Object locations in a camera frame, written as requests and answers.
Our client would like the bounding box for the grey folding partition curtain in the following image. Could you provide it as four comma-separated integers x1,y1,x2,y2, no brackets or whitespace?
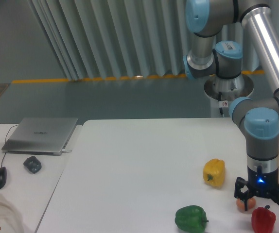
27,0,264,81

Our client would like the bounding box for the small black plastic object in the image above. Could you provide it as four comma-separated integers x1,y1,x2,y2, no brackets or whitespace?
23,156,42,174

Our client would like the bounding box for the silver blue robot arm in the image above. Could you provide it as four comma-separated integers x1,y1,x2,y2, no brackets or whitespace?
183,0,279,206

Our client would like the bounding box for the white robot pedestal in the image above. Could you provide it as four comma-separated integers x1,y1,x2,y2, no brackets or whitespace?
204,74,254,118

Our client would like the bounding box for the black mouse cable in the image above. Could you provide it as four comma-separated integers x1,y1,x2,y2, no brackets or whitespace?
0,122,20,168

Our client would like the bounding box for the green bell pepper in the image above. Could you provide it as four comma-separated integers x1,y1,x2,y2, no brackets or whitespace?
174,205,208,233

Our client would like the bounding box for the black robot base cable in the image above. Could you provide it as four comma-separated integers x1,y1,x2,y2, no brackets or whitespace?
217,91,226,118

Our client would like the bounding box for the brown egg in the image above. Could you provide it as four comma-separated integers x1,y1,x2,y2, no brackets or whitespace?
236,198,256,211

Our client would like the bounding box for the white side table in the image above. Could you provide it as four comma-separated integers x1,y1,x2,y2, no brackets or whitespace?
0,124,82,233

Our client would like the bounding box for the red bell pepper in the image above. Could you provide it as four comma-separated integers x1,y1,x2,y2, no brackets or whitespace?
251,205,276,233

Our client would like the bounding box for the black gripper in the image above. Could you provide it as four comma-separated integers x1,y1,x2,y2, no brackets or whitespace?
234,167,279,211

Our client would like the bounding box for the silver laptop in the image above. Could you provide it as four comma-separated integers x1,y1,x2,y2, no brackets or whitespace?
2,117,78,155

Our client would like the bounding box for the yellow bell pepper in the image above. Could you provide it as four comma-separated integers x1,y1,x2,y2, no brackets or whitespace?
203,158,226,188

